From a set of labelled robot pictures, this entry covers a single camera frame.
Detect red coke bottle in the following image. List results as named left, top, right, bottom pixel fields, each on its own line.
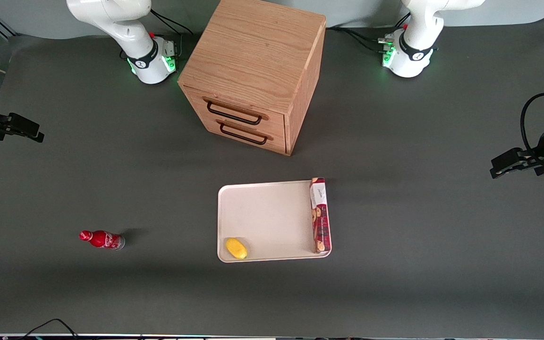
left=79, top=229, right=126, bottom=251

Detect cream plastic tray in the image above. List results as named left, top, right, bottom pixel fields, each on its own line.
left=217, top=180, right=332, bottom=263

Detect red cookie box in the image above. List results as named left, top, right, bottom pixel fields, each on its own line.
left=310, top=177, right=332, bottom=255

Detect yellow lemon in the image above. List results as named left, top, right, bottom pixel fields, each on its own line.
left=225, top=238, right=248, bottom=260

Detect wooden two-drawer cabinet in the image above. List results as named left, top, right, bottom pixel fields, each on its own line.
left=178, top=0, right=327, bottom=156

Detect aluminium frame rail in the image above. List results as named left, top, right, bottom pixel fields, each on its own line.
left=0, top=6, right=18, bottom=41

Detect black right arm base cable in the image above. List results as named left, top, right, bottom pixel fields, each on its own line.
left=149, top=8, right=195, bottom=58

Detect black arm base cable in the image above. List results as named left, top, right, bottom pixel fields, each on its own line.
left=149, top=8, right=195, bottom=58
left=326, top=13, right=410, bottom=52

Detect black cable at table edge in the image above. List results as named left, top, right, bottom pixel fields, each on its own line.
left=16, top=318, right=80, bottom=340

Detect black left arm base cable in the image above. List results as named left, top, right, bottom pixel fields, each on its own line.
left=326, top=13, right=410, bottom=52

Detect black wide drawer handle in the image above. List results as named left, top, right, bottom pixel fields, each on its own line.
left=206, top=101, right=263, bottom=126

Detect black narrow drawer handle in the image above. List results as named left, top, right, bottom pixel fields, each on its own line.
left=219, top=123, right=269, bottom=145

